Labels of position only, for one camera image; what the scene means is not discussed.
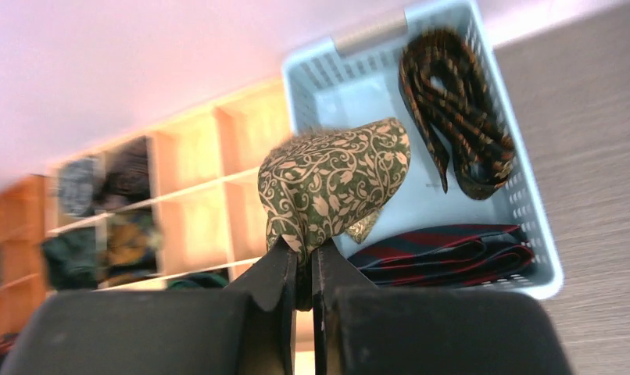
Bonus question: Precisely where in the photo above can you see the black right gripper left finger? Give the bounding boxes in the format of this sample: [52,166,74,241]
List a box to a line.
[1,241,297,374]

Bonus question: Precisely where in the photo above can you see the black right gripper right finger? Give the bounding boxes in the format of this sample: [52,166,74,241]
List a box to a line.
[311,242,573,374]

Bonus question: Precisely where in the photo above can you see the green floral patterned tie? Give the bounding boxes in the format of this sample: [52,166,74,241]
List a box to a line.
[257,117,411,264]

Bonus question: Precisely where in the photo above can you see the rolled green plaid tie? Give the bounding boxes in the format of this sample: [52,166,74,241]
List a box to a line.
[166,272,229,290]

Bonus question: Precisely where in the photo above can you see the navy red striped tie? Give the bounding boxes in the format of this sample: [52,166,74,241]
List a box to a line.
[348,223,535,288]

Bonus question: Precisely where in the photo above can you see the light wooden compartment tray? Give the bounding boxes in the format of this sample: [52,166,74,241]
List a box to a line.
[43,77,316,353]

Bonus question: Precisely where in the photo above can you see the rolled green orange tie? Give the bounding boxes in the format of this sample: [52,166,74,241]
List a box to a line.
[103,209,163,287]

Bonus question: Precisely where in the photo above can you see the rolled dark green tie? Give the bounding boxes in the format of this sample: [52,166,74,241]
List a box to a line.
[41,227,98,291]

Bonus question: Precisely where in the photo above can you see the rolled dark brown tie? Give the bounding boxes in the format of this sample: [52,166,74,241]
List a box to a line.
[93,137,151,210]

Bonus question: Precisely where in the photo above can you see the rolled grey blue tie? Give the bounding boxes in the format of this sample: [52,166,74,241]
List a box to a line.
[57,155,98,218]

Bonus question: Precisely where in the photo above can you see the light blue plastic basket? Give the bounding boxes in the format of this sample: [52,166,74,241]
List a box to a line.
[282,1,564,299]

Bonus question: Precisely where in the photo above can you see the brown orange patterned tie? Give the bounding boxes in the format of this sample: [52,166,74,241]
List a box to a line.
[399,28,516,200]

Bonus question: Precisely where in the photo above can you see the orange wooden compartment tray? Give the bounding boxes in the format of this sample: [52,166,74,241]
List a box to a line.
[0,175,46,338]

